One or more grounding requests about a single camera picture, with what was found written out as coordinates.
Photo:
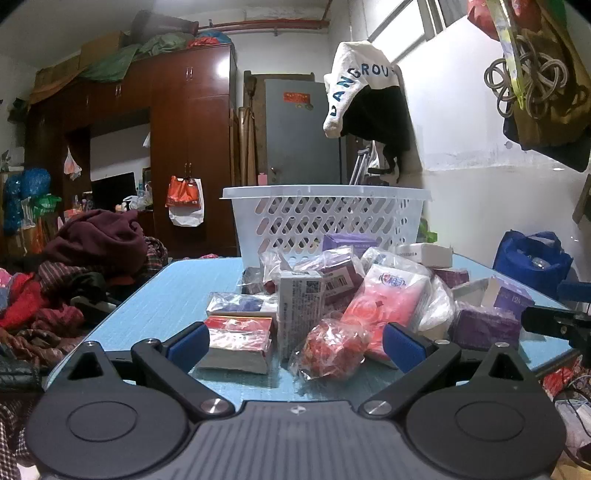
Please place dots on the wooden sticks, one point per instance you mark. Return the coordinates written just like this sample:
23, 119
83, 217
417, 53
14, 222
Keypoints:
247, 134

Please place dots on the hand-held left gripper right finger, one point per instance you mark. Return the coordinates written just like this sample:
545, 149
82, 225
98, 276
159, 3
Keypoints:
405, 346

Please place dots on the grey carton box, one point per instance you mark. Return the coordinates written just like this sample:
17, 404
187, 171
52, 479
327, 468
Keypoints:
298, 314

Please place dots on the purple white box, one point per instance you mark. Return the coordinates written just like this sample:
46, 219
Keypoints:
510, 295

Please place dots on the white red plastic bag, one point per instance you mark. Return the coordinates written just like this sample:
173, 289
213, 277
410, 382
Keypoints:
71, 166

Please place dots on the red white box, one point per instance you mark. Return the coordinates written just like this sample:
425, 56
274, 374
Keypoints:
240, 341

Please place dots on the black television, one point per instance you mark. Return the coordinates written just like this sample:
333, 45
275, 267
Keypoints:
113, 191

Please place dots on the bagged blue item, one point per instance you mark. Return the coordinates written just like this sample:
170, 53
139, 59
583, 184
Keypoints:
240, 304

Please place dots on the blue plastic bags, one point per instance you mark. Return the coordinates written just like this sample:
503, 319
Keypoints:
25, 194

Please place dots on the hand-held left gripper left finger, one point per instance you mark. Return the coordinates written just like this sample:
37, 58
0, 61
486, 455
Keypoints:
189, 344

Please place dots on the orange white plastic bag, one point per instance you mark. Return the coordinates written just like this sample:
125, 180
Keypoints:
184, 198

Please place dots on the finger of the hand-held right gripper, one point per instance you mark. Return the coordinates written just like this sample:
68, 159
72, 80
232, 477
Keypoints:
575, 290
554, 322

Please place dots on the clear plastic bag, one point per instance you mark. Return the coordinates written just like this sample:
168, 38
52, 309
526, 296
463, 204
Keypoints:
272, 272

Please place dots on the green plastic bag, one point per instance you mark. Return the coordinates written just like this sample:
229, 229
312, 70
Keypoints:
46, 203

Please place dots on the red hanging bag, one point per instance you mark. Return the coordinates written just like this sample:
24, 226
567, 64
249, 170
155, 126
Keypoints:
482, 16

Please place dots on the white printed hoodie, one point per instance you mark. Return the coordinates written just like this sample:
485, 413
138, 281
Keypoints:
355, 69

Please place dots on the white plastic basket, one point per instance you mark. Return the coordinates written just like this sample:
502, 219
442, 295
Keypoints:
323, 191

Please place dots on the maroon clothing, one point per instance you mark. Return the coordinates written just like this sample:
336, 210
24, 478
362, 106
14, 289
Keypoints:
97, 240

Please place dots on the olive hanging bag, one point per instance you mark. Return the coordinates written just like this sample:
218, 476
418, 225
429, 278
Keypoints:
554, 124

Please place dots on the bagged purple box with barcode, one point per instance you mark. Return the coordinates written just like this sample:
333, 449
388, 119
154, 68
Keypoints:
337, 277

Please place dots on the green cloth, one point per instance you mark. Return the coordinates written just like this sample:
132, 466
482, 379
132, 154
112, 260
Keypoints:
134, 55

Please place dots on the cardboard box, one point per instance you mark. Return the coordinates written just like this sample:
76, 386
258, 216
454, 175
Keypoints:
101, 48

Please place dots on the metal crutches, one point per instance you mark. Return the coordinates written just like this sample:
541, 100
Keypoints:
361, 161

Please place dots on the plaid clothes pile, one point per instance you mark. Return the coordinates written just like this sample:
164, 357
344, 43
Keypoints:
55, 295

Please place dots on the pink packet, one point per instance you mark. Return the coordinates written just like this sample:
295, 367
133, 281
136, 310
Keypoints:
388, 295

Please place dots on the grey door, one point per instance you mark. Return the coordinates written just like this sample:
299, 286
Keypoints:
300, 138

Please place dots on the red pipe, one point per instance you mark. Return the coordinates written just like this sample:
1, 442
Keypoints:
277, 24

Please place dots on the brown wooden wardrobe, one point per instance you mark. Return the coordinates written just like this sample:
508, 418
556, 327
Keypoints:
194, 129

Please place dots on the pink bottle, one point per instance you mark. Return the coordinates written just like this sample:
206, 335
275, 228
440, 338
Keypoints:
262, 179

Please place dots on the blue fabric bag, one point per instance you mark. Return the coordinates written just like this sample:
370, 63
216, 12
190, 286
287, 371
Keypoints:
521, 263

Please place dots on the red ball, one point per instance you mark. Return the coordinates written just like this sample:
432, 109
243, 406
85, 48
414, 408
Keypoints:
330, 348

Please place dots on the black garment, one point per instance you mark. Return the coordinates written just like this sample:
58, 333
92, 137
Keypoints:
383, 120

